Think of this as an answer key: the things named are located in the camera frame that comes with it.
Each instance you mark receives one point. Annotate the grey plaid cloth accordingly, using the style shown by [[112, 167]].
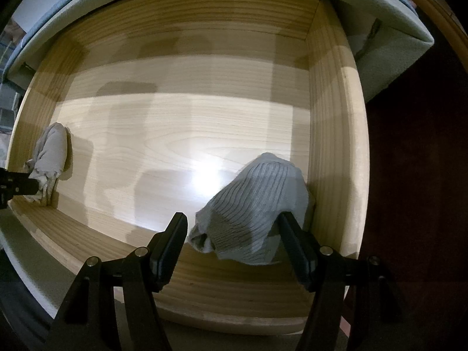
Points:
[[7, 98]]

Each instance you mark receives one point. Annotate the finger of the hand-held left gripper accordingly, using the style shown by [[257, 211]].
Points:
[[18, 187]]

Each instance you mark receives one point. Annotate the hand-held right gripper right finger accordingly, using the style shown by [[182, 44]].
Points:
[[297, 254]]

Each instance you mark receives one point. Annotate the white paper sheet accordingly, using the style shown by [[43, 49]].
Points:
[[29, 11]]

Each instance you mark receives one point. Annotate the blue mattress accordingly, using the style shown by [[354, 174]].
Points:
[[58, 11]]

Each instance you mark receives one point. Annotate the taupe knotted stockings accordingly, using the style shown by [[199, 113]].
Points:
[[51, 153]]

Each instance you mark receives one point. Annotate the grey ribbed sock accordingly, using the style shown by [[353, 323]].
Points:
[[248, 204]]

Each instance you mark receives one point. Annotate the wooden drawer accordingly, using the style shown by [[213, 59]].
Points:
[[182, 135]]

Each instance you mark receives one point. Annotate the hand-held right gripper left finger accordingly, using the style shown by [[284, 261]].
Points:
[[172, 250]]

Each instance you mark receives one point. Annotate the yellow wooden rail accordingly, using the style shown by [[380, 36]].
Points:
[[435, 11]]

